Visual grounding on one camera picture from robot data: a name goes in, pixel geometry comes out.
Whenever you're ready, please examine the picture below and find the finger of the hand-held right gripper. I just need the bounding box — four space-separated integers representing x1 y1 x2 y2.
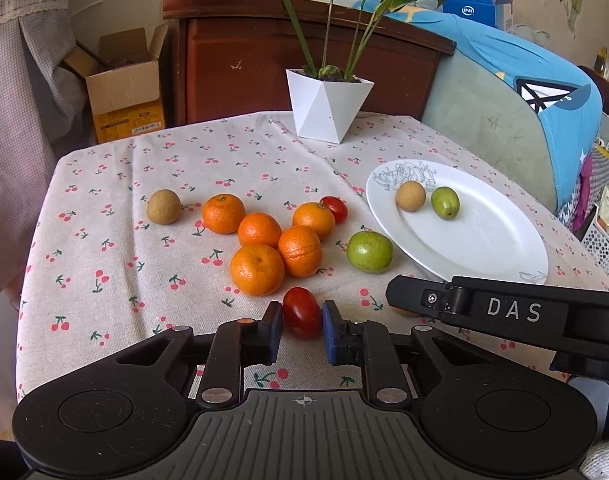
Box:
387 275 456 319

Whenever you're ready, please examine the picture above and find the white plate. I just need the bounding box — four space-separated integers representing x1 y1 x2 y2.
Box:
366 159 550 285

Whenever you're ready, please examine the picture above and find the dark wooden cabinet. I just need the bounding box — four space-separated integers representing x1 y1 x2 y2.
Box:
162 0 457 127

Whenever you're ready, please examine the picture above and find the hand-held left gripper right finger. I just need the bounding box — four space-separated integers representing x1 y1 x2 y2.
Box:
321 300 490 409

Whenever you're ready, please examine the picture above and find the orange mandarin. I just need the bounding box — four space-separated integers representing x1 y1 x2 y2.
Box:
202 193 246 235
278 225 323 279
238 212 283 249
292 201 336 241
230 243 286 297

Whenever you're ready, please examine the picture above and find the large green jujube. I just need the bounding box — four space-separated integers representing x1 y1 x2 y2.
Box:
347 231 394 274

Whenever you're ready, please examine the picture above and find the white perforated basket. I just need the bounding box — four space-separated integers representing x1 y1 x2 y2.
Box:
581 204 609 292

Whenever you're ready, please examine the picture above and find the red cherry tomato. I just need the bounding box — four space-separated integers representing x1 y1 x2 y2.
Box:
319 196 348 225
283 287 323 339

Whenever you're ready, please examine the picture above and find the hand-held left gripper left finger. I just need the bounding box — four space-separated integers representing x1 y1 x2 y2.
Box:
115 301 284 409

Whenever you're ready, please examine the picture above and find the green plant in white pot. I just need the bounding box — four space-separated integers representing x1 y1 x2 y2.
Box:
153 0 447 145

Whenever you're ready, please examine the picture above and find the brown longan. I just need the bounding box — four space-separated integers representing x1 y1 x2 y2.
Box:
395 180 427 213
146 189 182 225

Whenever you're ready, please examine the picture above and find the small green jujube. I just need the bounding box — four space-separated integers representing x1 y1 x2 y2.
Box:
431 186 460 221

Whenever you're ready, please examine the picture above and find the cherry print tablecloth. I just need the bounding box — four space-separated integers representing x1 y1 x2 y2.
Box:
15 110 609 406

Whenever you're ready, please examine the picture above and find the open cardboard box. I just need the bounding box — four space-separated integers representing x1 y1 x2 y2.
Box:
64 22 171 145

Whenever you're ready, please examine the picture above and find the checked curtain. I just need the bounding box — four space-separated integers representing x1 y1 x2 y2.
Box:
0 0 94 306

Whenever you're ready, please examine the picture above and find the blue printed cloth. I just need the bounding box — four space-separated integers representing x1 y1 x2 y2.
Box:
354 2 605 208

